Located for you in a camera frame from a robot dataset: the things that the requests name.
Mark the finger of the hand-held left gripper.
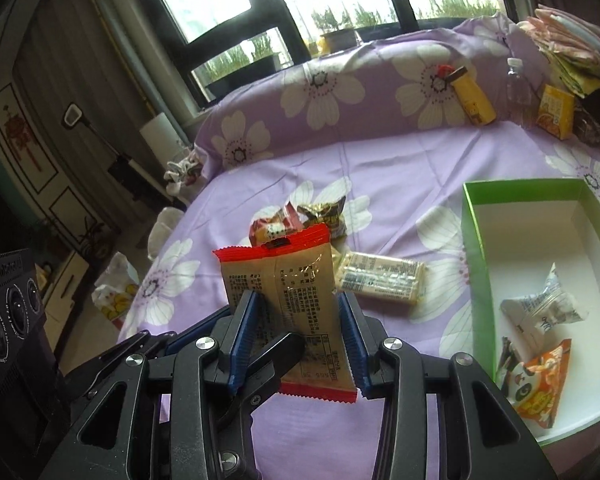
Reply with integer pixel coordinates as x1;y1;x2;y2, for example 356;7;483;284
214;332;307;428
62;310;231;411

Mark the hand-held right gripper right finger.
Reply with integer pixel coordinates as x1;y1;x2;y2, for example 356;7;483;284
337;292;556;480

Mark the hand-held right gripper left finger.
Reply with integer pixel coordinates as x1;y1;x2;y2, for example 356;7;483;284
37;290;261;480

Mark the clear cracker packet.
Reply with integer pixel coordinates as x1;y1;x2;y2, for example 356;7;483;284
332;251;427;307

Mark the tan red-edged snack packet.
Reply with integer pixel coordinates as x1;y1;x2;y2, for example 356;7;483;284
212;225;358;405

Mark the green cardboard box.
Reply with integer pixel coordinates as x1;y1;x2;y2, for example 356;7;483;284
461;178;600;448

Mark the cartoon print plastic bag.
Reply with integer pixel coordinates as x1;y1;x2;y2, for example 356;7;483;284
92;252;141;328

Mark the red and cream dotted packet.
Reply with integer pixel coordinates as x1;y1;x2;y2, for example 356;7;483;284
250;203;303;247

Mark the gold and black snack packet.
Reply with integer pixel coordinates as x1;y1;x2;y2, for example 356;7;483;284
297;195;349;239

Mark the white plastic bag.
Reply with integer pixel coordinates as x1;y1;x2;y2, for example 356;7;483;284
147;207;186;261

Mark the purple floral bedsheet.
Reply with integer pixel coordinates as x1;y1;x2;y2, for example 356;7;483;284
117;122;600;480

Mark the wooden cabinet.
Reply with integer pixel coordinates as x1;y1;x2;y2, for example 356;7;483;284
0;75;121;271

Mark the white crinkled snack packet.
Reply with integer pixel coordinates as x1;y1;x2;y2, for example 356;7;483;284
500;264;588;341

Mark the white patterned bag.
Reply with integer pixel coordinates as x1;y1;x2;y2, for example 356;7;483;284
162;145;206;196

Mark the black stick vacuum cleaner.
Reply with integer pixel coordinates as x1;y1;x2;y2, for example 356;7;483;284
60;102;161;201

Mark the orange panda snack packet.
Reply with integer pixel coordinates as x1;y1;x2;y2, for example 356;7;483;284
495;337;573;430

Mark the white cylinder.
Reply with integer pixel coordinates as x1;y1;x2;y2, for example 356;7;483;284
140;112;181;161

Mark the potted green plant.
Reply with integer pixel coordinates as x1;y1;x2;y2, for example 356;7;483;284
420;0;503;23
310;6;361;56
200;35;283;103

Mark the purple floral pillow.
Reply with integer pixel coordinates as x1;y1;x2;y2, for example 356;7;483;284
195;15;546;181

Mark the yellow bear bottle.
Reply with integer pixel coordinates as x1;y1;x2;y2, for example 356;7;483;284
447;66;497;126

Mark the red tassel charm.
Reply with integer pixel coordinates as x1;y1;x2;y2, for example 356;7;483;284
431;64;456;92

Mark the grey curtain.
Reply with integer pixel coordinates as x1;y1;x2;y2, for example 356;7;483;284
10;0;146;111

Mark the clear plastic water bottle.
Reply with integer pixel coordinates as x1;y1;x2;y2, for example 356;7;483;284
505;57;535;121

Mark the yellow drink carton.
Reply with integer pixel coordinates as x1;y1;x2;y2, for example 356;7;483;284
537;85;576;139

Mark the black framed window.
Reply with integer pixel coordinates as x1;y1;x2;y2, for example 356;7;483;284
120;0;521;111

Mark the pile of snack packets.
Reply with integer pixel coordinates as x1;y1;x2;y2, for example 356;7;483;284
517;4;600;98

